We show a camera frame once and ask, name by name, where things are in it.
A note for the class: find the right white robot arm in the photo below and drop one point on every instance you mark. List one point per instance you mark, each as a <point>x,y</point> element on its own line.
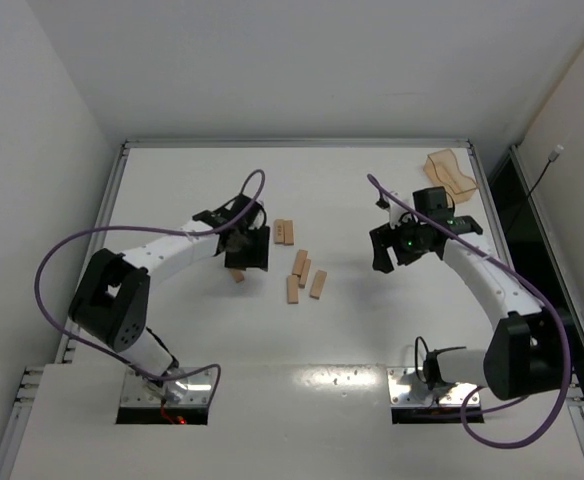
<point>525,355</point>

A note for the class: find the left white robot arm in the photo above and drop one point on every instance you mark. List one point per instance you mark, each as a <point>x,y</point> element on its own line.
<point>111,301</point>

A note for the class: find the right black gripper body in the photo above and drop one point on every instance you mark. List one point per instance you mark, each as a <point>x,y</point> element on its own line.
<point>385,241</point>

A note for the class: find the black cable white plug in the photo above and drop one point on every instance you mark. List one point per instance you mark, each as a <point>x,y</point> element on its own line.
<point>552,158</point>

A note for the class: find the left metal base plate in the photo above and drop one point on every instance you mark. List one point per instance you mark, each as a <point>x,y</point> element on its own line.
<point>190,392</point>

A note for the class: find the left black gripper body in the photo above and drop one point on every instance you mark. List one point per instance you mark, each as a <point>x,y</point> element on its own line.
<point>250,247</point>

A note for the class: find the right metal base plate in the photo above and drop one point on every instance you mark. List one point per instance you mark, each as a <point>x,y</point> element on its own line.
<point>407,391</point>

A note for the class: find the engraved wood block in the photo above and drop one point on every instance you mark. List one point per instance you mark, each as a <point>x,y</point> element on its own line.
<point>279,231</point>

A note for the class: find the translucent orange plastic container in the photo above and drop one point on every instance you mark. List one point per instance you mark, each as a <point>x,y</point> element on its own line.
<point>443,170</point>

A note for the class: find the metal base plate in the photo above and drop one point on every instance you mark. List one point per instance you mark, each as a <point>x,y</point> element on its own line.
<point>407,391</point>
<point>190,392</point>

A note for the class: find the plain wood block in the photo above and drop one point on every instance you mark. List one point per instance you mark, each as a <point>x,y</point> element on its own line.
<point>237,275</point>

